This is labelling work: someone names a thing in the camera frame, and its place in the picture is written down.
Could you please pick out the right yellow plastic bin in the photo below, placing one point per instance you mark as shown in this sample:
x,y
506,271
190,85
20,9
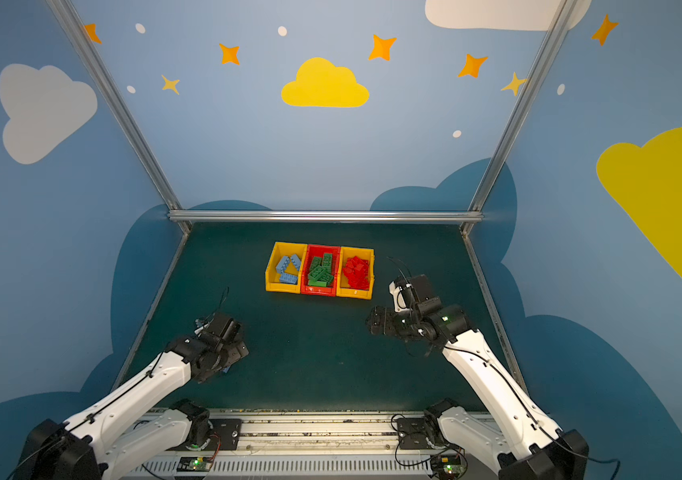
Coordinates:
x,y
342,289

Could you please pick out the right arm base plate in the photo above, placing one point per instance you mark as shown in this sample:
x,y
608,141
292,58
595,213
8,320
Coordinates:
x,y
413,433

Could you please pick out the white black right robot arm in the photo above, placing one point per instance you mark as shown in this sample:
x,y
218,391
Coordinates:
x,y
525,443

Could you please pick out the light blue lego brick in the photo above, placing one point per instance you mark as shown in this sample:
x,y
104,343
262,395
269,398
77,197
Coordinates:
x,y
287,278

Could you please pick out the left aluminium frame post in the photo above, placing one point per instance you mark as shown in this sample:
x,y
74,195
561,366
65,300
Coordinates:
x,y
70,22

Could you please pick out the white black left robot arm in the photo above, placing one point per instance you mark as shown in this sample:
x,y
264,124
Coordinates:
x,y
107,441

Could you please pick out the horizontal aluminium frame rail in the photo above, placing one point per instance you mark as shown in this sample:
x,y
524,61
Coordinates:
x,y
373,217

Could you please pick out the red plastic bin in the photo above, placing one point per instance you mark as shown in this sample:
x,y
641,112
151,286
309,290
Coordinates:
x,y
319,250

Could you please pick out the right controller board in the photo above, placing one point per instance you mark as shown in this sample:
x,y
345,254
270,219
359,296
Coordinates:
x,y
447,467

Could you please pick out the right aluminium frame post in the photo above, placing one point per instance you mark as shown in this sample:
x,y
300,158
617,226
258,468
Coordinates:
x,y
537,74

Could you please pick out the aluminium front mounting rail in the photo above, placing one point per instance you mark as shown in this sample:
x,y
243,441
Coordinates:
x,y
325,434

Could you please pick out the yellow plastic bin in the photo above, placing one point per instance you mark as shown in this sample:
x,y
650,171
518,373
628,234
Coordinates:
x,y
280,249
342,289

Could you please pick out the left yellow plastic bin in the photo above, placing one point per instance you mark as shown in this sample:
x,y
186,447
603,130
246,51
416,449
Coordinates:
x,y
280,249

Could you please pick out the left controller board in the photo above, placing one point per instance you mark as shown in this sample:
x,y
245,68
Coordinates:
x,y
195,464

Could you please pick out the red lego brick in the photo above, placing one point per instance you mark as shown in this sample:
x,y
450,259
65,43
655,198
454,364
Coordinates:
x,y
356,272

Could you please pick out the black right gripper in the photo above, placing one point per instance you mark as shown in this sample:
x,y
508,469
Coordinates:
x,y
389,322

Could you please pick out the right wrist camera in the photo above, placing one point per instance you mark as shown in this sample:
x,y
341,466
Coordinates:
x,y
414,294

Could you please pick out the aluminium frame post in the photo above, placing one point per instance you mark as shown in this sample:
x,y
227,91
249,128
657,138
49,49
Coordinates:
x,y
537,74
70,22

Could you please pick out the controller board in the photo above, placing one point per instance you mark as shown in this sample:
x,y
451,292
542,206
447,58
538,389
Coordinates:
x,y
447,467
195,464

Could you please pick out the bright green lego brick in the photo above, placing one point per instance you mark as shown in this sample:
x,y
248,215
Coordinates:
x,y
320,277

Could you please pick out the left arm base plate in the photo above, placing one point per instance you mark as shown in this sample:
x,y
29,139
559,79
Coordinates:
x,y
222,434

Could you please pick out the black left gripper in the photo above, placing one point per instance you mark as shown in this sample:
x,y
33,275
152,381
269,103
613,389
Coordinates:
x,y
233,351

